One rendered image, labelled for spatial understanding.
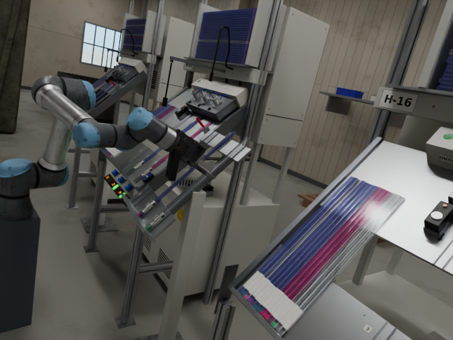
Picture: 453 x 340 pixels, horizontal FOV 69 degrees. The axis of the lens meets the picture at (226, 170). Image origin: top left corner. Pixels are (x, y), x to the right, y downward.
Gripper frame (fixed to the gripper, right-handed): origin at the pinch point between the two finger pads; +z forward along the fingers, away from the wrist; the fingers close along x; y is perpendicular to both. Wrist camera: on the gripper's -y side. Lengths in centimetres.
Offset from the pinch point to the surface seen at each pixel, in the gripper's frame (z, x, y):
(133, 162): 0, 68, -19
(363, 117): 316, 233, 199
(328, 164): 349, 264, 120
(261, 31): 4, 41, 71
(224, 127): 19, 42, 24
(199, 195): 7.9, 8.0, -9.2
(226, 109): 16, 46, 32
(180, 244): 16.1, 10.3, -31.1
